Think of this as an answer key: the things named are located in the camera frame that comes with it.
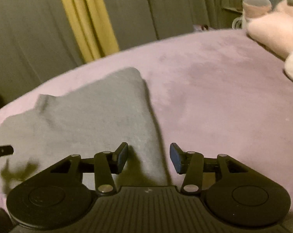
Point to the pink blanket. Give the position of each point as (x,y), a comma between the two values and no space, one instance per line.
(209,97)

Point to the green curtain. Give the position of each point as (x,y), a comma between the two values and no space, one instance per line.
(27,29)

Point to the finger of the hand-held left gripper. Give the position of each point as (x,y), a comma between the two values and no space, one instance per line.
(2,151)

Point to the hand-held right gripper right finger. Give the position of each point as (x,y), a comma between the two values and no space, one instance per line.
(176,159)

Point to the yellow curtain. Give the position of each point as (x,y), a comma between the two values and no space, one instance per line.
(88,21)

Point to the grey sweatpants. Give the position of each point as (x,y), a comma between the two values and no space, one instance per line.
(88,116)

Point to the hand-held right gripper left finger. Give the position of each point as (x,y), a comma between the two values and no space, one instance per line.
(122,159)

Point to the pink plush toy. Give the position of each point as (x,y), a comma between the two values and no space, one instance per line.
(277,34)

